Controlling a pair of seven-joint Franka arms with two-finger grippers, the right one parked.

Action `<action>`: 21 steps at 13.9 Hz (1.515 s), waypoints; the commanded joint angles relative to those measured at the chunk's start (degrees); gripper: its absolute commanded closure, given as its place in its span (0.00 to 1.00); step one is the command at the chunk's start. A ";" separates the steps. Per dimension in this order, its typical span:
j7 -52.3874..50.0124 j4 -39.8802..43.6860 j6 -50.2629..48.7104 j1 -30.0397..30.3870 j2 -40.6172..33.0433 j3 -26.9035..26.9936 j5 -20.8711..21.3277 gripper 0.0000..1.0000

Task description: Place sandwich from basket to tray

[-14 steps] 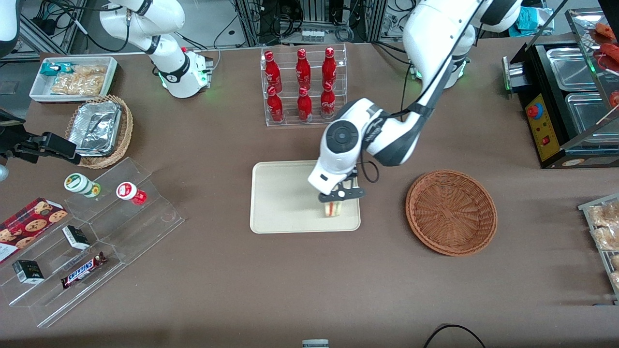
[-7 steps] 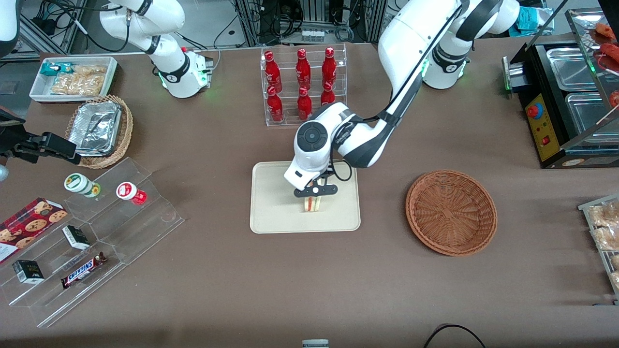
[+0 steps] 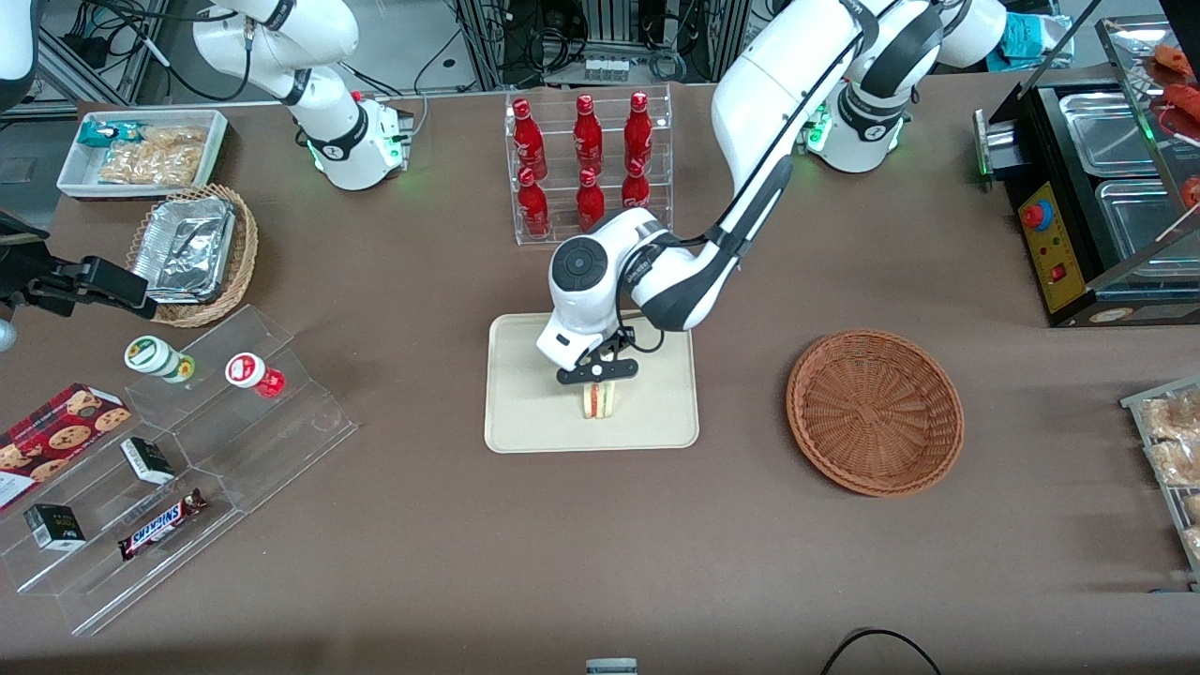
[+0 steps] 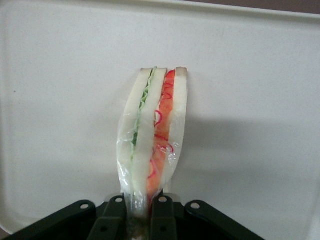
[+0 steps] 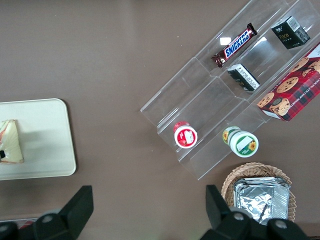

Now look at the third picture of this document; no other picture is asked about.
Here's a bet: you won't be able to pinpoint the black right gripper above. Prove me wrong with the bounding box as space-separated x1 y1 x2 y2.
17 256 158 322

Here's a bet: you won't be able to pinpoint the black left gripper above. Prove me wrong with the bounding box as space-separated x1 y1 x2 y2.
556 330 641 398

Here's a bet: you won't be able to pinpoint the triangular sandwich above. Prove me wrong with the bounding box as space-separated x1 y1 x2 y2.
581 380 622 421

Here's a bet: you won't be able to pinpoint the beige plastic tray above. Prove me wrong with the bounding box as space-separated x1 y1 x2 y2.
485 309 700 454

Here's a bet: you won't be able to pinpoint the small tan wicker basket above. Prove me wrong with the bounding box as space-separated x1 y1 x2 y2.
127 185 260 328

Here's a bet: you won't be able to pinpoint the large brown wicker basket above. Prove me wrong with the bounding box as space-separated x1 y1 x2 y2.
786 329 965 498

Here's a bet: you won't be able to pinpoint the tray of packaged bread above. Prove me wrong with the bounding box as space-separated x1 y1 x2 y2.
1120 375 1200 590

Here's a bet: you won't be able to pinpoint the green capped drink bottle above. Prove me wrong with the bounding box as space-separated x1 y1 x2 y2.
125 336 197 385

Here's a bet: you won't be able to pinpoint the stacked aluminium foil trays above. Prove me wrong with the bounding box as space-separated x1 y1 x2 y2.
131 197 236 304

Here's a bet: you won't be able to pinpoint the red capped drink bottle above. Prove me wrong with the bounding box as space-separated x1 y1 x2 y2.
225 352 286 398

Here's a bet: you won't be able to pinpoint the white plastic snack bin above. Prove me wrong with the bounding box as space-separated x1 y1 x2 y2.
56 110 231 201

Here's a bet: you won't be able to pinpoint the rice cracker bag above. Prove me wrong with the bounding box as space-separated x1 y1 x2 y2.
98 127 208 186

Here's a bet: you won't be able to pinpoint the red cookie box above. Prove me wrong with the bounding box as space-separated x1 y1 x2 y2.
0 382 133 513

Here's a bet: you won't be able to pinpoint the small black box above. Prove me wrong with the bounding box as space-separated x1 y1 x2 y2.
120 437 176 486
23 504 86 551

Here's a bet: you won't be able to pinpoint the teal snack packet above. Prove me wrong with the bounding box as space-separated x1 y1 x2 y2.
78 121 142 148

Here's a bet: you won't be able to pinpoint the red cola bottle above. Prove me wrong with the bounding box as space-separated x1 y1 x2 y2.
624 91 653 173
512 98 548 181
576 169 607 233
573 94 604 175
621 157 652 211
517 167 551 238

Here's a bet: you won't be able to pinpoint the clear acrylic step display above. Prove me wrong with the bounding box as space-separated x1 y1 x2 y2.
0 305 358 638

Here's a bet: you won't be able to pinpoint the snickers chocolate bar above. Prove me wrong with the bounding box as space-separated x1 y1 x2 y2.
117 489 209 562

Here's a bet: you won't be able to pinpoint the clear acrylic bottle rack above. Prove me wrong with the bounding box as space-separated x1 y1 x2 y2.
506 84 673 247

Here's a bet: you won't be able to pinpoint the black hot food case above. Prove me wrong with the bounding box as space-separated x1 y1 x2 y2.
973 14 1200 329

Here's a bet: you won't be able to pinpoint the teal plastic bag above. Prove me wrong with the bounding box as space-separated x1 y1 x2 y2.
1003 13 1075 68

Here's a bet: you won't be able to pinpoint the stainless steel pan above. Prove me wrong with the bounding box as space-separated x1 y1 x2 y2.
1057 90 1162 179
1094 178 1200 275

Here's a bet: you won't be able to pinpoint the red sausages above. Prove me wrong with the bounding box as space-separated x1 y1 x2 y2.
1153 42 1200 115

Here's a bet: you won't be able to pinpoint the aluminium frame rack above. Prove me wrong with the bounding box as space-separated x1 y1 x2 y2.
450 0 753 91

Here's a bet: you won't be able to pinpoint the black cable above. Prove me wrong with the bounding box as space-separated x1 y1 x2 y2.
820 627 944 675

